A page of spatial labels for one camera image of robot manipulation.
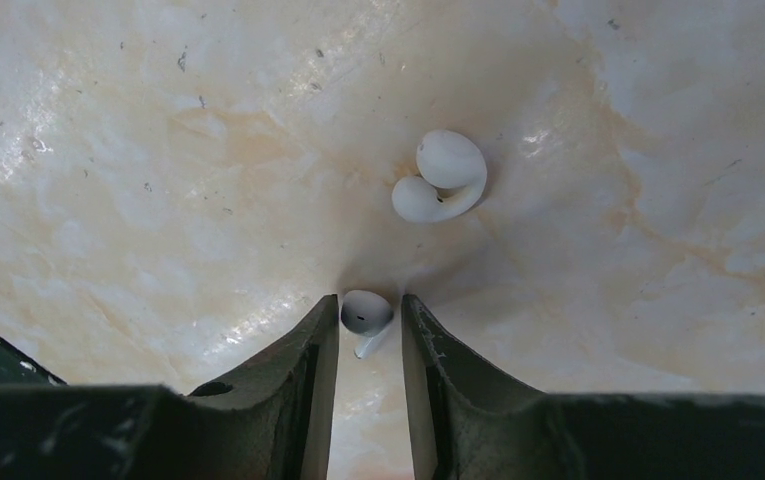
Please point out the white earbud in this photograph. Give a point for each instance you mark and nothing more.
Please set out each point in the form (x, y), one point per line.
(452, 178)
(369, 316)

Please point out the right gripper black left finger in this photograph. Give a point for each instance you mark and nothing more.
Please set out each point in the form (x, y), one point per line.
(268, 418)

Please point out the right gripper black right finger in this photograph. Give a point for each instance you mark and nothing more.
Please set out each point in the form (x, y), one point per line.
(468, 419)

